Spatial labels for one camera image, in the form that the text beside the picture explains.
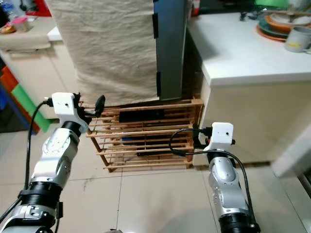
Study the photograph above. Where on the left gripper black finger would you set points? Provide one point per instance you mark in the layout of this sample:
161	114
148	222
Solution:
100	104
77	97

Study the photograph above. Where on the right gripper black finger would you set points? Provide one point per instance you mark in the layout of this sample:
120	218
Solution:
195	136

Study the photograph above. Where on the pink lidded container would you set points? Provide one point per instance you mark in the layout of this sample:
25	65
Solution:
19	21

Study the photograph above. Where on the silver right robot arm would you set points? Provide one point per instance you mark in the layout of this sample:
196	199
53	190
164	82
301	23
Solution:
223	184

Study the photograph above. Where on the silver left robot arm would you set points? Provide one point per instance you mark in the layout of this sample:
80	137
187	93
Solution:
56	155

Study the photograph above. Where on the wooden slatted rack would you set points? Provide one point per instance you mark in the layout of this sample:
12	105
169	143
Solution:
197	114

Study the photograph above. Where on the beige kitchen cabinet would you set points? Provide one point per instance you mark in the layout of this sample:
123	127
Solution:
43	82

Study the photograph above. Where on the green cutting board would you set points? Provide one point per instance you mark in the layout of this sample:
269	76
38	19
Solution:
29	104

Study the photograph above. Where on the beige linen cloth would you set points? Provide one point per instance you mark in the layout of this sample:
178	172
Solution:
107	48

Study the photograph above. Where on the blue cutting board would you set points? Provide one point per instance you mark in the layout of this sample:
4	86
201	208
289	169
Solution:
4	99

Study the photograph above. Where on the white counter cabinet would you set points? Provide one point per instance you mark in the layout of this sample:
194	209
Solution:
238	53

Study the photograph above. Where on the red kitchen appliance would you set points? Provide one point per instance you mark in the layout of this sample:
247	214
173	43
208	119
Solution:
39	7

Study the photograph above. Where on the orange plate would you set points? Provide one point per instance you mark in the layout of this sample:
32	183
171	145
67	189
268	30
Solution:
265	35

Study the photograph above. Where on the small dark object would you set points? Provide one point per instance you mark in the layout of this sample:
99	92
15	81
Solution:
245	17

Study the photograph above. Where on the dark teal plate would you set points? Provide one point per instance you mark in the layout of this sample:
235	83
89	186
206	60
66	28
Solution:
266	24

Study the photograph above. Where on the grey mug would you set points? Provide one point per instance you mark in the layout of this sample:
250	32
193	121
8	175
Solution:
296	40

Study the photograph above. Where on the brown bowl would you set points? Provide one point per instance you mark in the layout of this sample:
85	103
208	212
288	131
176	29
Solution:
286	22

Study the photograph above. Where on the green plastic object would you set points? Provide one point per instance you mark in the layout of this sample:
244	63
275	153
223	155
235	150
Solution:
272	3

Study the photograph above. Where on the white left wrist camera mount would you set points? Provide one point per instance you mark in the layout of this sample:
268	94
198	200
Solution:
64	104

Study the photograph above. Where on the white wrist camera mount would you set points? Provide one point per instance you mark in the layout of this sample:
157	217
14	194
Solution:
64	104
221	136

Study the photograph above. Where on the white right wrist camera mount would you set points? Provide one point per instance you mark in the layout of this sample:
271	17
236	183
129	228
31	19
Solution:
221	136

